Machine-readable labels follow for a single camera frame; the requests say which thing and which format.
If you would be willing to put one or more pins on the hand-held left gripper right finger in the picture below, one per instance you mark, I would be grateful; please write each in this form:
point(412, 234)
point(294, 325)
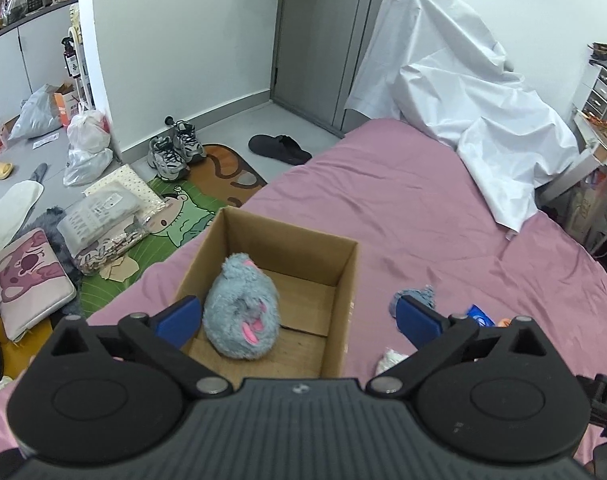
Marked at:
point(418, 322)

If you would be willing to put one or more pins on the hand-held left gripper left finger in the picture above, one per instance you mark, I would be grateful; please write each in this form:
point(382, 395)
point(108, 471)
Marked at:
point(181, 317)

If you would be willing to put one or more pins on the small grey-blue plush toy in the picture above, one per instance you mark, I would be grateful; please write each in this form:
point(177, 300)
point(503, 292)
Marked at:
point(426, 296)

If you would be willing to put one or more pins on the white soft toy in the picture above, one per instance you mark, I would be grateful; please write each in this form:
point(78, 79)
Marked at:
point(389, 360)

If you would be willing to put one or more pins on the grey plush toy pink mouth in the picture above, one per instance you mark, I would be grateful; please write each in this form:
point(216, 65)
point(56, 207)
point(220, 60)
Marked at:
point(238, 300)

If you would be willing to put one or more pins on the brown cardboard box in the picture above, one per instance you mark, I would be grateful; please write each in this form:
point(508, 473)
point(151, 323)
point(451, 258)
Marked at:
point(283, 245)

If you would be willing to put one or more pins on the blue packet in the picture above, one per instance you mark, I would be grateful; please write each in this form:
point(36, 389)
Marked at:
point(478, 316)

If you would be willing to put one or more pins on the cardboard scrap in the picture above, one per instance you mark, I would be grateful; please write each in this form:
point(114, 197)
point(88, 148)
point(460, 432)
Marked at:
point(118, 267)

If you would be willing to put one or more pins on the small orange item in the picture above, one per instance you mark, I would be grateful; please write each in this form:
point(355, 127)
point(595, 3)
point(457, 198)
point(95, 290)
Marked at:
point(505, 322)

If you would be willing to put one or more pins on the floral packaged cloth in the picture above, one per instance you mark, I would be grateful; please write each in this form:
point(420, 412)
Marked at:
point(108, 252)

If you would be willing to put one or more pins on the green cartoon floor mat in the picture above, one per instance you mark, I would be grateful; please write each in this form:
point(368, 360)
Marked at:
point(193, 202)

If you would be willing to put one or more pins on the pink bed sheet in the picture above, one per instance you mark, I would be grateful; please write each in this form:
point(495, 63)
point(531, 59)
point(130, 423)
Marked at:
point(408, 200)

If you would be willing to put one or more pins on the grey packaged cloth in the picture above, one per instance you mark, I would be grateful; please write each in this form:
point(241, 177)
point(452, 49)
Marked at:
point(98, 215)

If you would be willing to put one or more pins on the polka dot packaged fabric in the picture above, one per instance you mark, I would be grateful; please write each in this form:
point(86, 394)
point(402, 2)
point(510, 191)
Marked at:
point(128, 177)

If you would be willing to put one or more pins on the pink cartoon cushion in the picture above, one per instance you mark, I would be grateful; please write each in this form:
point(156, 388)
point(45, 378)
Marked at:
point(28, 280)

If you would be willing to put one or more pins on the yellow round rug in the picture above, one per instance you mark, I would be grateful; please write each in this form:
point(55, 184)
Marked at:
point(23, 345)

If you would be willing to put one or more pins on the grey sneaker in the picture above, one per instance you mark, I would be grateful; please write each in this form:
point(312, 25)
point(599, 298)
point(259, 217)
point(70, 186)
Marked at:
point(166, 157)
point(189, 142)

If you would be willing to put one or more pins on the clear plastic bag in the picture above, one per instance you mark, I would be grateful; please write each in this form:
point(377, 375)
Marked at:
point(85, 165)

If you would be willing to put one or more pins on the cardboard box under desk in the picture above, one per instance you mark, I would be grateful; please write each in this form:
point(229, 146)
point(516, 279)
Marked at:
point(583, 210)

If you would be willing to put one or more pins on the black slipper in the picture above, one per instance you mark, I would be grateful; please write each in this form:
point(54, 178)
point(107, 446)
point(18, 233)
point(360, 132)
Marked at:
point(278, 147)

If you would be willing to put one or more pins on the white oval cloth item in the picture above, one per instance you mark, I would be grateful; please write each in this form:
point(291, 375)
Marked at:
point(10, 210)

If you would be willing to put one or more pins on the grey sock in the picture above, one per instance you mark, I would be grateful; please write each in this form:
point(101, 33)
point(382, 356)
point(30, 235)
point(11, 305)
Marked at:
point(39, 172)

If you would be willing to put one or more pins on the white plastic bag red contents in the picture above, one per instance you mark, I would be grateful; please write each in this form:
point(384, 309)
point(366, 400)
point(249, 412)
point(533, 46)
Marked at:
point(88, 127)

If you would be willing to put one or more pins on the paper slip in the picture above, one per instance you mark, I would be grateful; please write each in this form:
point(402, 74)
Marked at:
point(45, 141)

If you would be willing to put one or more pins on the white draped cloth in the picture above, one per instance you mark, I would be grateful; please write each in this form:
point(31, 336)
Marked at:
point(448, 85)

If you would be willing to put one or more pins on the orange cardboard box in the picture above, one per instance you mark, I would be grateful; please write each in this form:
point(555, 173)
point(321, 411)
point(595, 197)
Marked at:
point(68, 105)

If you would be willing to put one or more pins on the white desk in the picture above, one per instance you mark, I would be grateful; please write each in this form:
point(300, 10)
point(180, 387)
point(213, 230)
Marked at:
point(591, 152)

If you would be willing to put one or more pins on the grey plastic bag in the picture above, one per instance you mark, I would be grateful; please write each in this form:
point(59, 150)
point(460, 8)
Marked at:
point(33, 112)

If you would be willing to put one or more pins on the dark spray bottle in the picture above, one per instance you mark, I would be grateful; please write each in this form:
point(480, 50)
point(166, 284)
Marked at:
point(71, 60)

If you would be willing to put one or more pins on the white rack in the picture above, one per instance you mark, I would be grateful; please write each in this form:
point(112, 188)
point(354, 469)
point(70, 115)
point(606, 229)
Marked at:
point(80, 50)

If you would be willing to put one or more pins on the white drawer unit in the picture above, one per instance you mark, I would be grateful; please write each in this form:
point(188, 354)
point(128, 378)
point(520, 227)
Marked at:
point(603, 90)

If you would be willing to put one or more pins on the grey cabinet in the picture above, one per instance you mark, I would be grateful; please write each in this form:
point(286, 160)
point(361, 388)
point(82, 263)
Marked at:
point(38, 55)

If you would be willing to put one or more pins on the grey door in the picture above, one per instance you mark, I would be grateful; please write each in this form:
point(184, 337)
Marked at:
point(323, 35)

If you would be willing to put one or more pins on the clear bag on counter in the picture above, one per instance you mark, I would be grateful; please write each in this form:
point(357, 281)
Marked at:
point(14, 6)

